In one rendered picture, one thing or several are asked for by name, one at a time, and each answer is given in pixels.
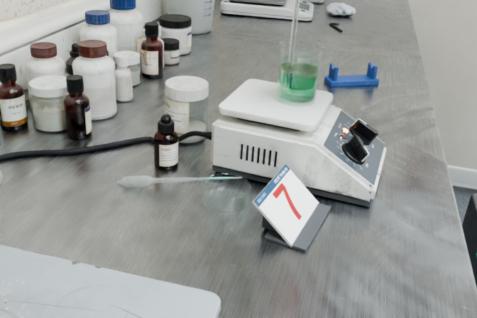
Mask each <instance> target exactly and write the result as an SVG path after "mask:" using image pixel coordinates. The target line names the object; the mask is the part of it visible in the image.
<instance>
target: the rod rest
mask: <svg viewBox="0 0 477 318"><path fill-rule="evenodd" d="M377 70H378V66H373V63H372V62H369V63H368V71H367V75H343V76H338V71H339V68H338V67H334V64H330V68H329V76H325V77H324V81H325V82H326V83H327V84H328V85H329V86H330V87H350V86H367V85H378V83H379V79H377V78H376V75H377Z"/></svg>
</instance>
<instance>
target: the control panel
mask: <svg viewBox="0 0 477 318"><path fill-rule="evenodd" d="M354 122H355V120H353V119H352V118H351V117H350V116H349V115H347V114H346V113H345V112H343V111H342V110H341V111H340V113H339V115H338V117H337V119H336V121H335V123H334V125H333V127H332V129H331V131H330V133H329V135H328V137H327V139H326V141H325V142H324V147H325V148H327V149H328V150H329V151H331V152H332V153H333V154H334V155H335V156H336V157H338V158H339V159H341V160H342V161H343V162H345V163H346V164H347V165H348V166H349V167H350V168H352V169H353V170H355V171H356V172H357V173H358V174H359V175H361V176H362V177H364V178H365V179H366V180H367V181H369V182H370V183H371V184H372V185H374V184H375V180H376V177H377V174H378V168H379V165H380V161H381V158H382V154H383V149H384V146H385V144H384V143H383V142H382V141H380V140H379V139H378V138H376V137H375V138H374V140H373V141H371V143H370V144H369V145H365V146H366V148H367V149H368V152H369V153H370V155H369V156H368V157H367V158H366V159H365V160H366V161H365V163H364V164H362V165H359V164H356V163H355V162H353V161H352V160H350V159H349V158H348V157H347V156H346V155H345V153H344V152H343V150H342V145H343V144H344V143H348V142H349V141H350V140H351V139H352V138H353V135H352V134H351V132H350V127H351V126H352V125H353V123H354ZM343 128H346V129H347V130H348V131H349V132H348V133H346V132H345V131H344V130H343ZM341 134H343V135H344V136H345V137H346V139H343V138H342V137H341V136H340V135H341Z"/></svg>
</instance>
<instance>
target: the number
mask: <svg viewBox="0 0 477 318"><path fill-rule="evenodd" d="M314 200H315V199H314V198H313V196H312V195H311V194H310V193H309V192H308V191H307V190H306V189H305V188H304V186H303V185H302V184H301V183H300V181H299V180H298V179H297V178H296V177H295V176H294V175H293V174H292V173H291V172H290V170H289V171H288V172H287V174H286V175H285V176H284V178H283V179H282V180H281V181H280V182H279V183H278V185H277V186H276V187H275V188H274V190H273V191H272V192H271V193H270V194H269V195H268V197H267V198H266V199H265V200H264V202H263V203H262V204H261V207H262V208H263V210H264V211H265V212H266V213H267V214H268V216H269V217H270V218H271V219H272V220H273V221H274V222H275V223H276V224H277V226H278V227H279V228H280V229H281V230H282V232H283V233H284V234H285V235H286V236H287V237H288V238H289V239H290V237H291V235H292V234H293V233H294V231H295V229H296V228H297V227H298V225H299V223H300V222H301V221H302V219H303V217H304V216H305V214H306V213H307V211H308V210H309V208H310V207H311V206H312V203H313V202H314Z"/></svg>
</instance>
